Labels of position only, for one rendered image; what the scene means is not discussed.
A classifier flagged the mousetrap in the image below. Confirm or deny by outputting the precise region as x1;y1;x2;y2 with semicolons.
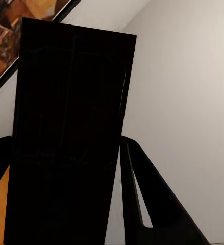
3;17;136;245

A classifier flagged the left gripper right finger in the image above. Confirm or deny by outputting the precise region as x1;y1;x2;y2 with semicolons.
119;136;210;245

